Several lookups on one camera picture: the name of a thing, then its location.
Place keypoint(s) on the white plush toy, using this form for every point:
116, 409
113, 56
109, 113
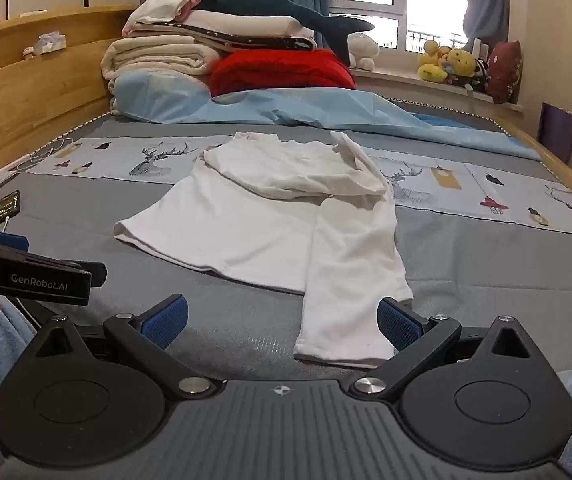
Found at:
363, 50

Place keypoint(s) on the light blue sheet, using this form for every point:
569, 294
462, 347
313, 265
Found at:
316, 110

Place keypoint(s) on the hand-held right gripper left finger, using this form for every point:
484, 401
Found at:
168, 322

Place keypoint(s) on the tissue packet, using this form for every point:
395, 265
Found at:
51, 42

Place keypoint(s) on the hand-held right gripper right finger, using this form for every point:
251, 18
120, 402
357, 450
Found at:
398, 327

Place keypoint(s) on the purple box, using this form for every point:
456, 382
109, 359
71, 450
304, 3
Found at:
557, 132

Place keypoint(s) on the white long-sleeved shirt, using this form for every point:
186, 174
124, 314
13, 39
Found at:
246, 230

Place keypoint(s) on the yellow duck plush toy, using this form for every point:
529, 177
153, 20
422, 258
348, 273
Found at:
431, 65

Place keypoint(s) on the white and pink cloth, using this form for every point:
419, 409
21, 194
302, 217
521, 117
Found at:
170, 2

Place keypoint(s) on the red blanket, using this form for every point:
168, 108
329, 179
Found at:
286, 72

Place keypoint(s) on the folded cream blanket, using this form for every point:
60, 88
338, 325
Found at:
160, 60

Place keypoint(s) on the dark red cushion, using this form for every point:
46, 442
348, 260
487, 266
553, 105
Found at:
505, 72

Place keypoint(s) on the dark teal shark plush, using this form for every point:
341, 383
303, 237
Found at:
266, 7

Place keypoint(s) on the round yellow plush toy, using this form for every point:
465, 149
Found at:
461, 65

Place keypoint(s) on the wooden bed frame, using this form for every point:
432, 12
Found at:
40, 90

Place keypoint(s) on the light blue fleece garment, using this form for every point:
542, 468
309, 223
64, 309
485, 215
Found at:
0, 350

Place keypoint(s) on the deer printed cloth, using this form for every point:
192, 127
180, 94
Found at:
130, 160

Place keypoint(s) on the grey bed mattress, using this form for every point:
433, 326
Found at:
491, 280

